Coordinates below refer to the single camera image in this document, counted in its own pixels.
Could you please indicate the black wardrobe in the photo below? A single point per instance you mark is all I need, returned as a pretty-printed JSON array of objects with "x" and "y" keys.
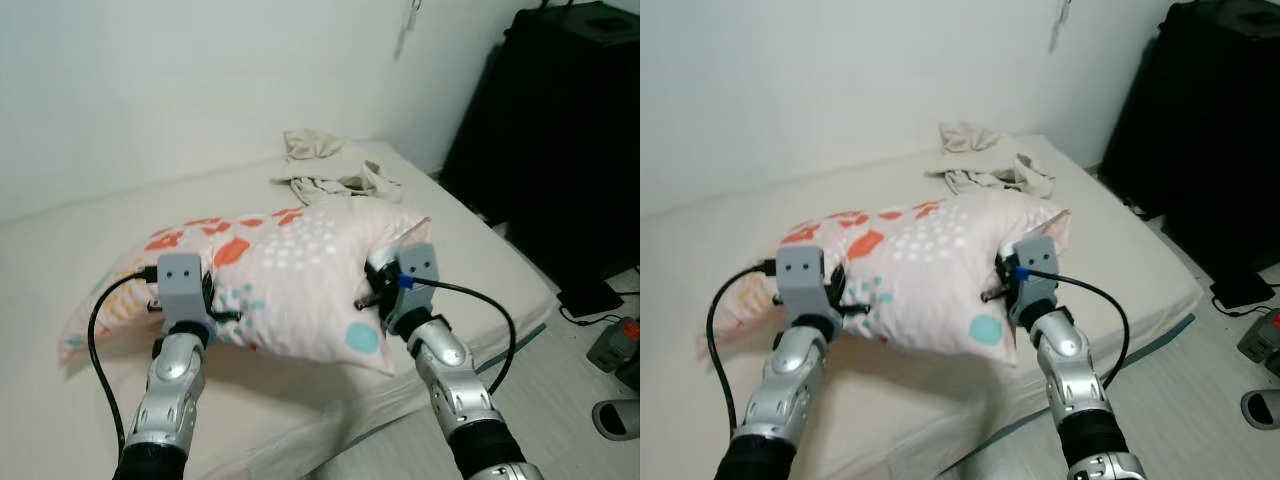
[
  {"x": 560, "y": 140},
  {"x": 1210, "y": 130}
]

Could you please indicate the grey slipper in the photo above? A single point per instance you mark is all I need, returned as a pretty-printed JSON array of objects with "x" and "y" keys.
[
  {"x": 618, "y": 420},
  {"x": 1262, "y": 410}
]

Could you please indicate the pink patterned pillow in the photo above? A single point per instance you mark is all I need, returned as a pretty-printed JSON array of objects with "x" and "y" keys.
[
  {"x": 930, "y": 270},
  {"x": 300, "y": 280}
]

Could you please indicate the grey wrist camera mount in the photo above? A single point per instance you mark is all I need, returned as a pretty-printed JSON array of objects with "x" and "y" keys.
[
  {"x": 418, "y": 270},
  {"x": 182, "y": 290},
  {"x": 803, "y": 280},
  {"x": 1040, "y": 265}
]

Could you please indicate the black power adapter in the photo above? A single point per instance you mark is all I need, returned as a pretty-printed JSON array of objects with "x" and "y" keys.
[
  {"x": 590, "y": 300},
  {"x": 1242, "y": 290}
]

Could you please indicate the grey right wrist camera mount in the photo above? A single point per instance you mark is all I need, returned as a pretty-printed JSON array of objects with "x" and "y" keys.
[
  {"x": 1040, "y": 265},
  {"x": 418, "y": 270}
]

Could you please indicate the cream bed mattress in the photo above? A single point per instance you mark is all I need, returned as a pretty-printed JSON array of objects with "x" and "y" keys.
[
  {"x": 720, "y": 205},
  {"x": 100, "y": 210}
]

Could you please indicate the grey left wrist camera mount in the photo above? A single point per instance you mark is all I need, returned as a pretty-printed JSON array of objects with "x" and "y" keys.
[
  {"x": 803, "y": 280},
  {"x": 182, "y": 290}
]

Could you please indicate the crumpled beige cloth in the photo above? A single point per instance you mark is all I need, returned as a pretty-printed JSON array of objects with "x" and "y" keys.
[
  {"x": 330, "y": 170},
  {"x": 985, "y": 165}
]

